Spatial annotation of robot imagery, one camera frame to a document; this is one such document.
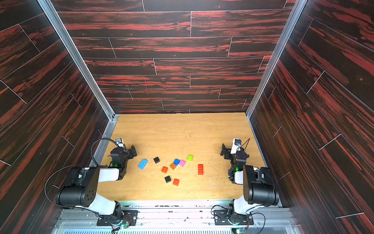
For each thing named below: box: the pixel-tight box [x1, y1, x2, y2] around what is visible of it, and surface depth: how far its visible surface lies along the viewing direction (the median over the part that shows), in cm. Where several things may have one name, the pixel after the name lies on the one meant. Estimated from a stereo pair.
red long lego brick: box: [197, 163, 204, 176], surface depth 91 cm
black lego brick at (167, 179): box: [164, 175, 172, 184], surface depth 88 cm
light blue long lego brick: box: [137, 158, 149, 171], surface depth 94 cm
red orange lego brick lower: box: [172, 178, 180, 187], surface depth 87 cm
